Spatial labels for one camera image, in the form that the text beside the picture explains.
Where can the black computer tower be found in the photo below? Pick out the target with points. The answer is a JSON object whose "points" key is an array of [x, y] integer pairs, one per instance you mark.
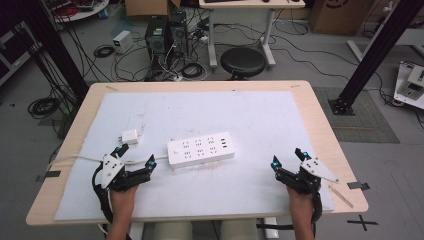
{"points": [[156, 36], [179, 33]]}

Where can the black metal stand post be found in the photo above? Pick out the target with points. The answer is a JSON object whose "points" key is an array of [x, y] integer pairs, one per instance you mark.
{"points": [[56, 50], [380, 50]]}

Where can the thin wooden stick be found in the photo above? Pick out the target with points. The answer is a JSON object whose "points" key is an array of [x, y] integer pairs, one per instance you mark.
{"points": [[340, 196]]}

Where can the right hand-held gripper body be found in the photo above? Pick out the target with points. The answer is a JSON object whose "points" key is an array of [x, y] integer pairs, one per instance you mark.
{"points": [[315, 168]]}

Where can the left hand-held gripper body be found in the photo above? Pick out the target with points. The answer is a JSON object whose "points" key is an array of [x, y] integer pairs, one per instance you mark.
{"points": [[111, 168]]}

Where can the white machine with grey panel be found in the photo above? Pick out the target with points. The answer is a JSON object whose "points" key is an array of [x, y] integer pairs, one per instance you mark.
{"points": [[411, 85]]}

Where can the white power strip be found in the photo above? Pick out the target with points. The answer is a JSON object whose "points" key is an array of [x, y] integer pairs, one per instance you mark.
{"points": [[200, 150]]}

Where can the person's left hand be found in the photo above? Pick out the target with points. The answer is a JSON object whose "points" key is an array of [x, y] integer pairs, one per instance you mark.
{"points": [[123, 200]]}

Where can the white table mat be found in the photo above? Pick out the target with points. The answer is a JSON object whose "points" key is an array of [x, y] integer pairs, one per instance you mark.
{"points": [[233, 113]]}

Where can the black tape strip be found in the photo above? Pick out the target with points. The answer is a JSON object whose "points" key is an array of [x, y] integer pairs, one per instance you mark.
{"points": [[358, 185], [52, 174]]}

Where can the grey floor mat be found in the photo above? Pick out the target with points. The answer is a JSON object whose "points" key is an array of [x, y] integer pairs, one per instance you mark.
{"points": [[366, 123]]}

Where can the white table leg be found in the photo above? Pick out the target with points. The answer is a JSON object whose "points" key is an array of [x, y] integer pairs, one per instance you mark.
{"points": [[270, 228]]}

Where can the small white box device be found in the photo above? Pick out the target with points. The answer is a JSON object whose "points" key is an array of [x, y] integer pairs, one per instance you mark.
{"points": [[122, 41]]}

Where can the white desk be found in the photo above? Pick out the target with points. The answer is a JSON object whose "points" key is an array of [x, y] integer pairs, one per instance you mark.
{"points": [[250, 5]]}

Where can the black round stool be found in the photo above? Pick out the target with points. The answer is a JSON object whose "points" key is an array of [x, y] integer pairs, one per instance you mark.
{"points": [[242, 61]]}

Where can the round white table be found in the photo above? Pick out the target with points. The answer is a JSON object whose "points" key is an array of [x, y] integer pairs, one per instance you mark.
{"points": [[80, 10]]}

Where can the white charger adapter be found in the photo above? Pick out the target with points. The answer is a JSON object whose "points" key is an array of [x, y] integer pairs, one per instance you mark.
{"points": [[130, 136]]}

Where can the cardboard box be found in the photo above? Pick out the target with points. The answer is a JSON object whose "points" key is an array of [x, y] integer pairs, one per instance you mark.
{"points": [[340, 15], [150, 6]]}

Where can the person's right hand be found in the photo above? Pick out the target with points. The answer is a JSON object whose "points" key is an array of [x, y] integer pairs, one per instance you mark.
{"points": [[301, 203]]}

